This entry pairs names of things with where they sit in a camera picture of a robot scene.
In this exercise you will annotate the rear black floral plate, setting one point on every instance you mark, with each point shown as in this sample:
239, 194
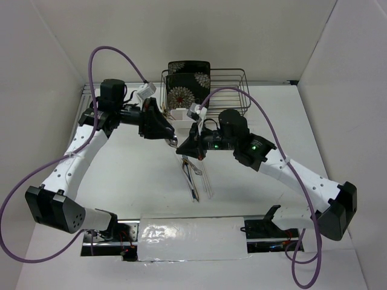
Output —
189, 66

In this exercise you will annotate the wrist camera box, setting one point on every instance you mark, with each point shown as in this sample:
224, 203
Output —
146, 90
198, 114

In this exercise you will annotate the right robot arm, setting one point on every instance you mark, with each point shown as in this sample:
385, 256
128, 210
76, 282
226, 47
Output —
332, 206

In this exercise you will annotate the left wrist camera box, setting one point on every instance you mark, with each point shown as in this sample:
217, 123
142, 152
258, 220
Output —
146, 90

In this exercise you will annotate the white cutlery caddy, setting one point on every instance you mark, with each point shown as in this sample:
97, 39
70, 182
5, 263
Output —
180, 120

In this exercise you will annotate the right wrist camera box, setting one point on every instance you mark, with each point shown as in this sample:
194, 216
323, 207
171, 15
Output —
198, 114

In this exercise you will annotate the front black floral plate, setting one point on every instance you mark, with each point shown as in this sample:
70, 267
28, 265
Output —
183, 89

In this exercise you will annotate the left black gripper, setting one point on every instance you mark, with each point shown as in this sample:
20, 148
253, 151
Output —
152, 124

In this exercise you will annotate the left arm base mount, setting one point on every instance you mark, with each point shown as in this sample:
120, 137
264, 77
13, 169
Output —
122, 243

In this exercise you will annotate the black floral plate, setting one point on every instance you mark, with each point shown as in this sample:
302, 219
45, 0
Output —
189, 66
183, 89

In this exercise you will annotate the blue fork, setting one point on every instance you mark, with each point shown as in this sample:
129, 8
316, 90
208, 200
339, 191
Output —
186, 158

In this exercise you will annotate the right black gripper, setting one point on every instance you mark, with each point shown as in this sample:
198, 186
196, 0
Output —
193, 146

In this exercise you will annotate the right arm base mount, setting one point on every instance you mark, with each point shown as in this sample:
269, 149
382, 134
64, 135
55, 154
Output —
263, 236

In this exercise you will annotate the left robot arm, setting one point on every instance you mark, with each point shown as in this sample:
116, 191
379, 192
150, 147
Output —
53, 202

